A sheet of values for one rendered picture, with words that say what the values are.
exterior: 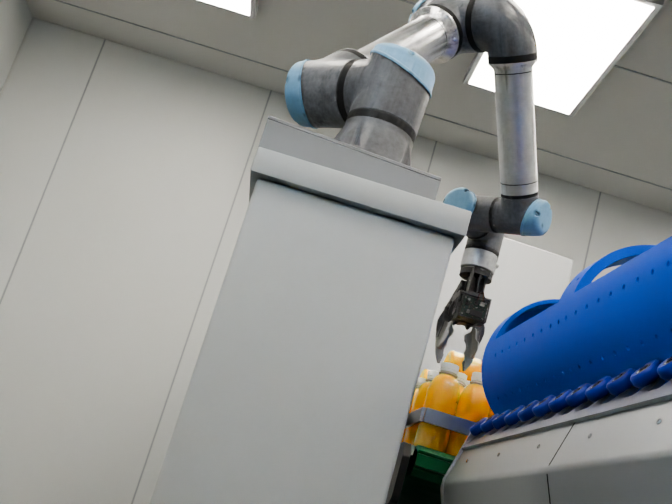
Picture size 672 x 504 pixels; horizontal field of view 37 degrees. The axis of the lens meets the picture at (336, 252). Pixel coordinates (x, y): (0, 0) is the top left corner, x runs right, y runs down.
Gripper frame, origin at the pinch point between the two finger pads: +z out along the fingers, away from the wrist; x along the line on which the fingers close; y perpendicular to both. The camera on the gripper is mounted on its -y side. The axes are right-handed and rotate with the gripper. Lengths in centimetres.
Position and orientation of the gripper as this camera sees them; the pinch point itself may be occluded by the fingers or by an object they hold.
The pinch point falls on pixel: (451, 361)
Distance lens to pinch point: 214.2
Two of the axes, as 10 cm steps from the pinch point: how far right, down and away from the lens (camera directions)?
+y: 1.4, -2.6, -9.6
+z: -2.8, 9.2, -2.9
